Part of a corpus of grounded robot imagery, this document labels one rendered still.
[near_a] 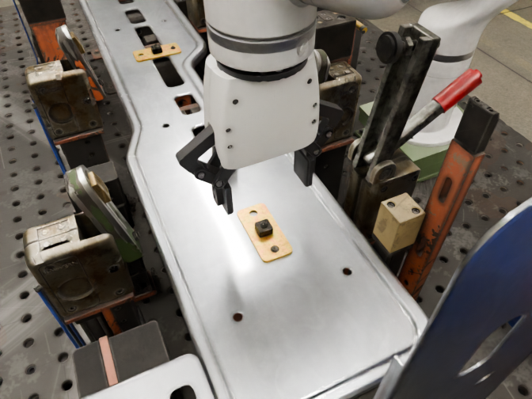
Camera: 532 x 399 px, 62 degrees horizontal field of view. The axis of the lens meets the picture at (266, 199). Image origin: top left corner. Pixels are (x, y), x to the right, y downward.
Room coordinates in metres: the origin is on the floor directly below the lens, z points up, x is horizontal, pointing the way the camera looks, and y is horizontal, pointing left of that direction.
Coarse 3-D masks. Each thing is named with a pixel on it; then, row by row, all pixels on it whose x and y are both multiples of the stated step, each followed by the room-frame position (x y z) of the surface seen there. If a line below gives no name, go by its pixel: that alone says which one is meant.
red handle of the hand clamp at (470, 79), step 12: (468, 72) 0.44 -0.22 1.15; (480, 72) 0.44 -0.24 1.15; (456, 84) 0.43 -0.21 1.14; (468, 84) 0.43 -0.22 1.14; (480, 84) 0.43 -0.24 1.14; (444, 96) 0.42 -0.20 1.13; (456, 96) 0.42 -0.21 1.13; (432, 108) 0.42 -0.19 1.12; (444, 108) 0.42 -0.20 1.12; (408, 120) 0.42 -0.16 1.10; (420, 120) 0.41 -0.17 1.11; (432, 120) 0.41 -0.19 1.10; (408, 132) 0.40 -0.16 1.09; (372, 156) 0.39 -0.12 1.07
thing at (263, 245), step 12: (264, 204) 0.37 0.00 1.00; (240, 216) 0.35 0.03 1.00; (252, 216) 0.35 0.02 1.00; (264, 216) 0.35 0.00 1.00; (252, 228) 0.34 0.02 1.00; (276, 228) 0.34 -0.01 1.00; (252, 240) 0.32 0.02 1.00; (264, 240) 0.32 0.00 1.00; (276, 240) 0.32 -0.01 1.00; (264, 252) 0.30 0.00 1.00; (288, 252) 0.30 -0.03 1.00
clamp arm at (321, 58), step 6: (318, 54) 0.55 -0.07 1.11; (324, 54) 0.56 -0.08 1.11; (318, 60) 0.54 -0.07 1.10; (324, 60) 0.55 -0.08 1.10; (318, 66) 0.54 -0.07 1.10; (324, 66) 0.54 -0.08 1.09; (318, 72) 0.54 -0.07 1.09; (324, 72) 0.55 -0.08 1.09; (318, 78) 0.54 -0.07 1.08; (324, 78) 0.55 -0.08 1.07; (318, 84) 0.54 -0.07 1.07
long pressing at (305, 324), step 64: (128, 64) 0.71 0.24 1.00; (192, 64) 0.71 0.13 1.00; (192, 128) 0.53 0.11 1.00; (192, 192) 0.40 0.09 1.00; (256, 192) 0.40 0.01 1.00; (320, 192) 0.39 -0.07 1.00; (192, 256) 0.30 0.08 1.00; (256, 256) 0.30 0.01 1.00; (320, 256) 0.30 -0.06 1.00; (192, 320) 0.22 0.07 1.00; (256, 320) 0.22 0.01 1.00; (320, 320) 0.22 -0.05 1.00; (384, 320) 0.22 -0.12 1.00; (256, 384) 0.15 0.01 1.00; (320, 384) 0.15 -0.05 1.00
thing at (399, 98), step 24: (408, 24) 0.42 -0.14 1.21; (384, 48) 0.38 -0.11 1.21; (408, 48) 0.39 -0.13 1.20; (432, 48) 0.39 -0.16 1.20; (384, 72) 0.41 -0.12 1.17; (408, 72) 0.38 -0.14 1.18; (384, 96) 0.40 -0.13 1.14; (408, 96) 0.38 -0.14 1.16; (384, 120) 0.40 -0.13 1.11; (360, 144) 0.40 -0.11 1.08; (384, 144) 0.37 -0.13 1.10
